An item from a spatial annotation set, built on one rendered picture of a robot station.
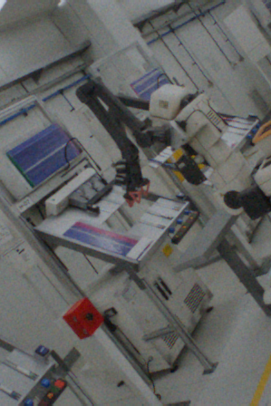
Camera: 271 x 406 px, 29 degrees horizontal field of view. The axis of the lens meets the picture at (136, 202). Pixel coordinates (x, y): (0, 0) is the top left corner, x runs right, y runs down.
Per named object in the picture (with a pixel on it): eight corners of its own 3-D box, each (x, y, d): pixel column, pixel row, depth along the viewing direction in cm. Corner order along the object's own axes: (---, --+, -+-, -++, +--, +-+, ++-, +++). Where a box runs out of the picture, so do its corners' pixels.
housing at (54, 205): (99, 188, 362) (98, 169, 354) (57, 223, 325) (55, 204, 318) (89, 185, 365) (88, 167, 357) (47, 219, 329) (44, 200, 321)
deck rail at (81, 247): (140, 270, 285) (140, 262, 282) (138, 273, 284) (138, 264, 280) (35, 235, 314) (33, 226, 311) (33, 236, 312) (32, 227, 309)
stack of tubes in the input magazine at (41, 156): (81, 152, 352) (56, 120, 349) (33, 187, 314) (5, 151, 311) (71, 161, 360) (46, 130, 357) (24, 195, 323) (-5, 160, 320)
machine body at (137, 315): (219, 302, 361) (166, 232, 354) (177, 374, 310) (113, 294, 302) (157, 323, 404) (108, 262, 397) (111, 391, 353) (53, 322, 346)
